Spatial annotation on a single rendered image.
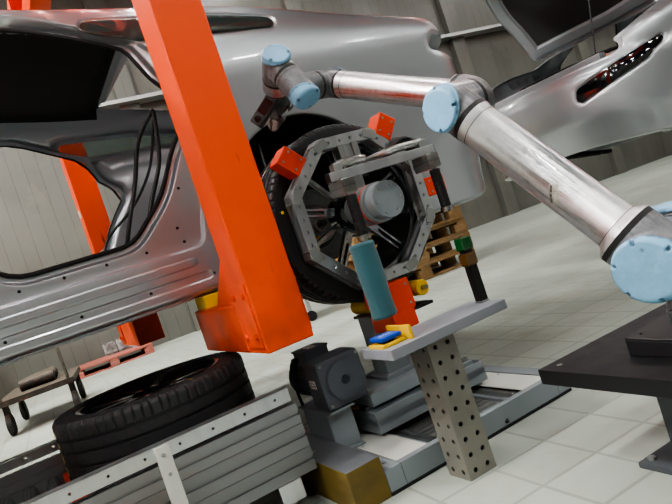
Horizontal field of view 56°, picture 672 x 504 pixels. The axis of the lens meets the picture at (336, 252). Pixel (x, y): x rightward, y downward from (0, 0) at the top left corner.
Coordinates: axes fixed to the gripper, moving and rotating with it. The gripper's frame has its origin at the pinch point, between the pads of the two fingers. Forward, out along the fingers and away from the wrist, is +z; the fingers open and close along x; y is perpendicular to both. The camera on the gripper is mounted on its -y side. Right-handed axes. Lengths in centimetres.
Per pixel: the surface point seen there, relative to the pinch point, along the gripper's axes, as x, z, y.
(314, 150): -20.4, -7.6, -1.2
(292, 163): -18.7, -8.6, -10.8
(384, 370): -82, 45, -29
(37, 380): 180, 411, -122
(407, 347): -87, -21, -42
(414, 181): -50, 9, 23
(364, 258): -57, -1, -19
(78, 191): 161, 192, -15
